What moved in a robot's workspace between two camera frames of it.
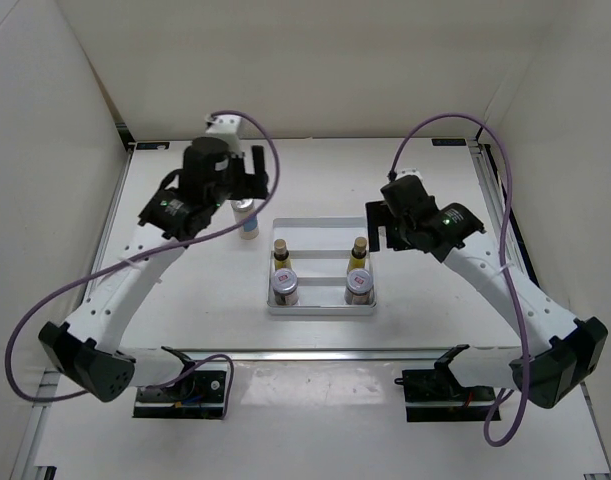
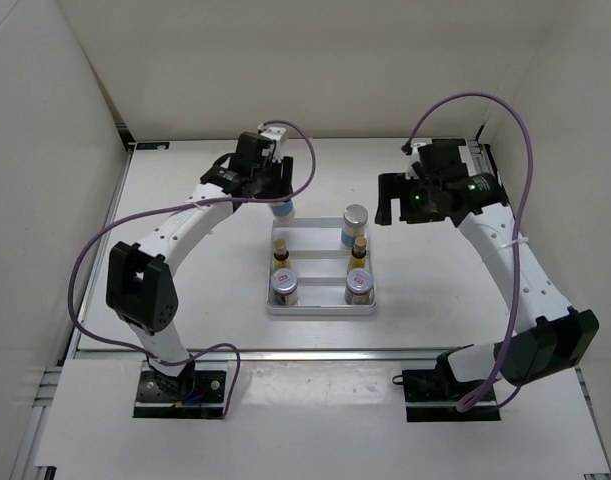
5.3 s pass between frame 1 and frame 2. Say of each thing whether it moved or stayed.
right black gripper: moved
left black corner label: stayed
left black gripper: moved
